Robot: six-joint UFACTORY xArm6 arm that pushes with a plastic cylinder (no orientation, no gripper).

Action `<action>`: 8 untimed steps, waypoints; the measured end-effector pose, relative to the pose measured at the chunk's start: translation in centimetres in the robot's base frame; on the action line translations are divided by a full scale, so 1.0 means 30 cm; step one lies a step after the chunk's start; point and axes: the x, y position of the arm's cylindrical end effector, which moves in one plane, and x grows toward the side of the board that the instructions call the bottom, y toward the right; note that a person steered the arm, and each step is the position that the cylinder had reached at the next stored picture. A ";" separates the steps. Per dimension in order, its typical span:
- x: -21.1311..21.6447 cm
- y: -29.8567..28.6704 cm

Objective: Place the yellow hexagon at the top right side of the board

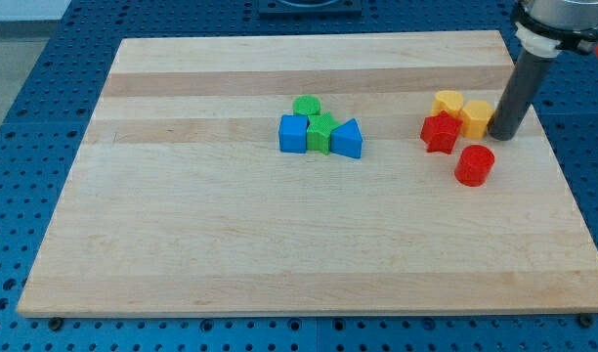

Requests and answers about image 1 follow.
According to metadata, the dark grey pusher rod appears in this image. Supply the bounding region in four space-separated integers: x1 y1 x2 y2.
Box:
488 49 554 141

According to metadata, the yellow hexagon block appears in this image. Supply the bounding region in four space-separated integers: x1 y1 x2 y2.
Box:
458 100 494 139

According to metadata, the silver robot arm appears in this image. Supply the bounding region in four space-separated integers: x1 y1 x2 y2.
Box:
488 0 598 141

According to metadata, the wooden board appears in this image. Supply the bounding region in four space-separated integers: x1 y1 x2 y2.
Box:
17 30 598 318

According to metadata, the yellow cylinder block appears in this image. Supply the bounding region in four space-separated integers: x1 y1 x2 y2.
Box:
431 90 464 117

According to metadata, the red cylinder block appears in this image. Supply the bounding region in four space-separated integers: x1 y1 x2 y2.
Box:
454 145 495 187

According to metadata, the red star block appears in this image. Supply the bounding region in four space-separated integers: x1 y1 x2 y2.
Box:
420 111 463 154

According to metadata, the blue triangle block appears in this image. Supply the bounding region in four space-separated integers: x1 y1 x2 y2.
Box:
329 118 363 158

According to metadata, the green star block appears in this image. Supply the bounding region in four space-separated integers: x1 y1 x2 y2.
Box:
307 111 341 154

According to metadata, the green cylinder block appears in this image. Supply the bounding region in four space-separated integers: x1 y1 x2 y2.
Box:
292 95 321 115

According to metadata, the blue cube block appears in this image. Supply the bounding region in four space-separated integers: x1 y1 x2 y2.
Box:
278 114 309 154

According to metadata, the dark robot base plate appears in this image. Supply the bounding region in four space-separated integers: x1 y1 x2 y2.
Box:
256 0 363 17

